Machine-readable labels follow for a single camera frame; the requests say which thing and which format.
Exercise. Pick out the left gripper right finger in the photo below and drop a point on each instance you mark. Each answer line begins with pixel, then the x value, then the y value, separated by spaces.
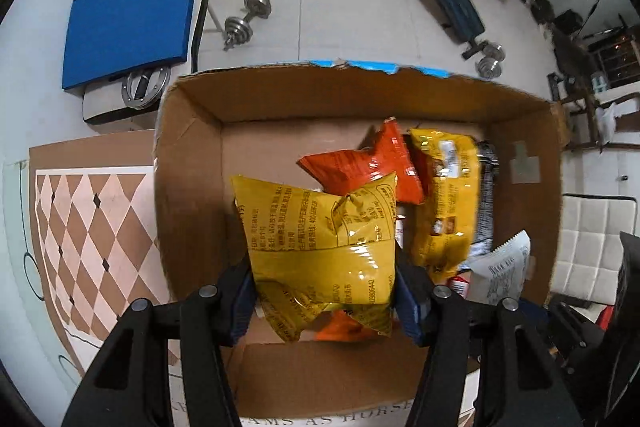
pixel 520 384

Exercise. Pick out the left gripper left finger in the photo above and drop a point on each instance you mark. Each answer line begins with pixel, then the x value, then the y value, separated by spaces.
pixel 127 383

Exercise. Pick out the white translucent snack pack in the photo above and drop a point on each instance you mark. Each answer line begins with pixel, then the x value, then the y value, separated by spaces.
pixel 501 273

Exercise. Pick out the yellow black snack pack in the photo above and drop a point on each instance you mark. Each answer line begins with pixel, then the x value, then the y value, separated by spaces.
pixel 456 220

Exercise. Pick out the orange snack bag with QR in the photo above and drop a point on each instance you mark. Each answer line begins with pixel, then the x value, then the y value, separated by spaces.
pixel 342 328

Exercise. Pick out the yellow snack bag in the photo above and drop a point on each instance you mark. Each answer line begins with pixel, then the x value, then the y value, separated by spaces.
pixel 313 252

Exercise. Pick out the orange pillow snack bag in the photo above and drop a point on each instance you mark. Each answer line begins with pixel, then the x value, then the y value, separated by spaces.
pixel 343 171

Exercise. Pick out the red brown biscuit bag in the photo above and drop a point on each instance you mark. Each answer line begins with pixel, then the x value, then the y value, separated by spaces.
pixel 461 283

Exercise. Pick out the white padded chair right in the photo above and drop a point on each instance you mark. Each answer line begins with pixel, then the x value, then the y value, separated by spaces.
pixel 590 252

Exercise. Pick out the checkered printed table mat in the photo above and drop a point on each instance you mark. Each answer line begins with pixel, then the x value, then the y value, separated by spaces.
pixel 95 238

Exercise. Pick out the small wooden stool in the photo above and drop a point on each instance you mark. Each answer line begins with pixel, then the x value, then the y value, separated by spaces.
pixel 601 122

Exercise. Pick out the open cardboard box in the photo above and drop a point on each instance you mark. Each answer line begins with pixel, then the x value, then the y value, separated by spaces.
pixel 227 180

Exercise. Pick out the chrome dumbbell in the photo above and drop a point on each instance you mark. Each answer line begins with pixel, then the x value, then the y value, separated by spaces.
pixel 489 66
pixel 237 29

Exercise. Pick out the blue foam cushion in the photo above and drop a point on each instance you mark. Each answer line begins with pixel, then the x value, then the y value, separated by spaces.
pixel 106 38

